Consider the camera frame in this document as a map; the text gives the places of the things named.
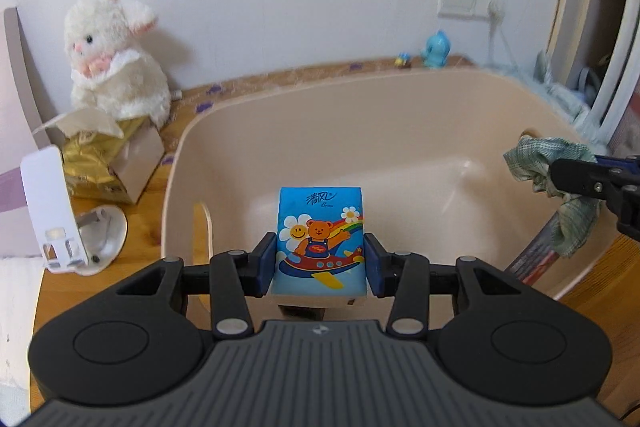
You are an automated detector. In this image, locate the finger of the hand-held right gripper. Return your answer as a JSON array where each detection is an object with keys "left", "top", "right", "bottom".
[
  {"left": 549, "top": 158, "right": 640, "bottom": 239},
  {"left": 595, "top": 154, "right": 640, "bottom": 174}
]

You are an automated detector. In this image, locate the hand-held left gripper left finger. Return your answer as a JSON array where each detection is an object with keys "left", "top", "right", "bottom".
[{"left": 114, "top": 232, "right": 277, "bottom": 341}]

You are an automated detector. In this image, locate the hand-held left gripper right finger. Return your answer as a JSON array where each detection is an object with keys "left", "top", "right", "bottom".
[{"left": 364, "top": 232, "right": 536, "bottom": 339}]

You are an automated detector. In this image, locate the green checked cloth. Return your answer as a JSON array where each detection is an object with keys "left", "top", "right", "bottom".
[{"left": 503, "top": 136, "right": 602, "bottom": 259}]

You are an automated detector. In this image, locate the blue cartoon tissue pack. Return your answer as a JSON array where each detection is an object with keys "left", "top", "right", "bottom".
[{"left": 270, "top": 186, "right": 370, "bottom": 299}]

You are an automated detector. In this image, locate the beige plastic basin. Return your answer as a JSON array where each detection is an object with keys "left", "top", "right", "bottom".
[{"left": 161, "top": 66, "right": 623, "bottom": 324}]

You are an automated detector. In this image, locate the glossy magazine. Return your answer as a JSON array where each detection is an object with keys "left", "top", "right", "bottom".
[{"left": 504, "top": 211, "right": 572, "bottom": 286}]

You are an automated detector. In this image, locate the light blue cloth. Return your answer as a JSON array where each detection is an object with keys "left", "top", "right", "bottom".
[{"left": 479, "top": 51, "right": 602, "bottom": 138}]

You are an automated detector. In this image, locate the dark bag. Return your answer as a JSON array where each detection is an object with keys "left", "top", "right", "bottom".
[{"left": 574, "top": 55, "right": 612, "bottom": 108}]

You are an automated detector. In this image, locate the blue toy figure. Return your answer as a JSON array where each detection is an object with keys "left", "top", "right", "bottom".
[{"left": 419, "top": 30, "right": 450, "bottom": 70}]

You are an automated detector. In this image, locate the gold tissue box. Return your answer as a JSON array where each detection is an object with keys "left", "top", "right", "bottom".
[{"left": 32, "top": 109, "right": 166, "bottom": 206}]

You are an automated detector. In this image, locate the white plastic stand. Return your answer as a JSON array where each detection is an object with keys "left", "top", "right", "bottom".
[{"left": 20, "top": 145, "right": 129, "bottom": 277}]

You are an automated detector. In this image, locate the white plush bunny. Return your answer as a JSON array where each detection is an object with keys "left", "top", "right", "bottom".
[{"left": 64, "top": 0, "right": 172, "bottom": 128}]

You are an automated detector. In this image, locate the grey headboard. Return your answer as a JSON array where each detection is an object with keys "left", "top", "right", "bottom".
[{"left": 3, "top": 6, "right": 62, "bottom": 148}]

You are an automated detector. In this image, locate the white power cable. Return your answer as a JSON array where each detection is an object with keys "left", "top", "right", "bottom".
[{"left": 487, "top": 2, "right": 532, "bottom": 78}]

